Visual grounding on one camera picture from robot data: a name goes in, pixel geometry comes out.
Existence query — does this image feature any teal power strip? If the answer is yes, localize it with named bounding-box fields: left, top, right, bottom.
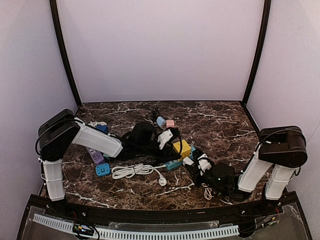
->
left=165, top=146, right=196, bottom=171

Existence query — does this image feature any white usb charger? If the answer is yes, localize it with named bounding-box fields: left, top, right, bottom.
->
left=182, top=157, right=195, bottom=166

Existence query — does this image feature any yellow cube socket adapter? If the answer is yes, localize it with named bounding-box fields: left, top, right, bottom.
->
left=173, top=140, right=192, bottom=159

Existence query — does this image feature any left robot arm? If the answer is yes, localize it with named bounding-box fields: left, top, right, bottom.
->
left=35, top=109, right=183, bottom=202

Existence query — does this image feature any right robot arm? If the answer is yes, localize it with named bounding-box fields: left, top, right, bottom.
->
left=182, top=126, right=308, bottom=202

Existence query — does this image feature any small teal plug adapter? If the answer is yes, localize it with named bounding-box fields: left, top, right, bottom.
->
left=102, top=153, right=110, bottom=160

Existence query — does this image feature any pink charger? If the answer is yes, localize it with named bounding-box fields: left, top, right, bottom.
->
left=166, top=119, right=175, bottom=128

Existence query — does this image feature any light blue charger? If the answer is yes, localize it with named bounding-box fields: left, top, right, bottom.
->
left=156, top=116, right=166, bottom=128

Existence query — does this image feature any blue square socket adapter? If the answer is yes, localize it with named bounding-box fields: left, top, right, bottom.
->
left=95, top=163, right=111, bottom=177

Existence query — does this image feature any purple power strip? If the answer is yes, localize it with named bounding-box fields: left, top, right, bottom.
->
left=86, top=147, right=105, bottom=166

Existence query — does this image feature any dark blue cube adapter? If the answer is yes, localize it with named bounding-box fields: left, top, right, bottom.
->
left=95, top=124, right=109, bottom=134

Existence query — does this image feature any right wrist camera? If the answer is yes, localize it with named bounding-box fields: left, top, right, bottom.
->
left=192, top=149, right=215, bottom=176

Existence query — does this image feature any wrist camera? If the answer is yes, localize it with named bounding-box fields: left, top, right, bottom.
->
left=157, top=127, right=180, bottom=150
left=192, top=149, right=215, bottom=176

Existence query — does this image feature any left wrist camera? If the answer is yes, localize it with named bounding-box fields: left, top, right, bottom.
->
left=157, top=127, right=180, bottom=150

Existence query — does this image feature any white coiled power cord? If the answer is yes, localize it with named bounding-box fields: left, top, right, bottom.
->
left=111, top=163, right=169, bottom=187

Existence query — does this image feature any black tangled cable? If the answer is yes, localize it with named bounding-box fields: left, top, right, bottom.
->
left=144, top=106, right=161, bottom=121

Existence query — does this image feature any white slotted cable duct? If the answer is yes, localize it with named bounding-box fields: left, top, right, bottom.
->
left=32, top=213, right=239, bottom=240

